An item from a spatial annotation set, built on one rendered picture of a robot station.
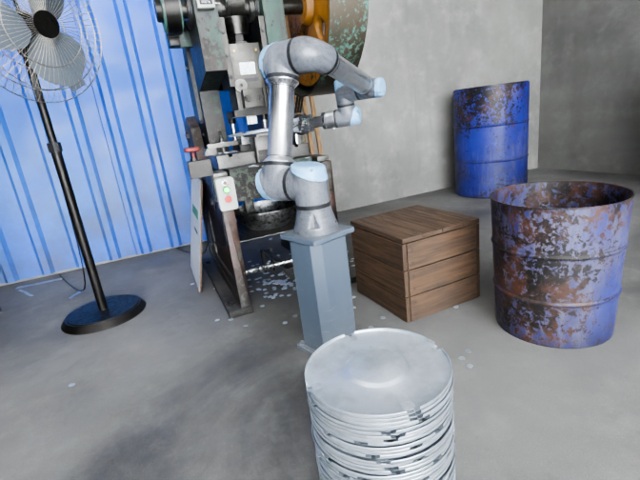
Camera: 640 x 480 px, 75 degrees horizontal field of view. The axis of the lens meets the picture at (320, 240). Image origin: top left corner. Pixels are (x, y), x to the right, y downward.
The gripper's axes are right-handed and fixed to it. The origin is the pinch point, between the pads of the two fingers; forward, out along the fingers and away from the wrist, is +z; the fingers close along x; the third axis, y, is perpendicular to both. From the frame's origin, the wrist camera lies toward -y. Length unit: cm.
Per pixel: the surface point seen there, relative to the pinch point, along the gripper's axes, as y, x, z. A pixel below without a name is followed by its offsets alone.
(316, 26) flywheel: -26, -43, -15
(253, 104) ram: -0.6, -12.2, 13.2
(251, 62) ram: -4.7, -30.3, 12.0
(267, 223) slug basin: 4.0, 43.1, 16.2
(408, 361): 111, 48, -57
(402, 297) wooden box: 35, 70, -48
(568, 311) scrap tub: 52, 69, -101
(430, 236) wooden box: 27, 49, -61
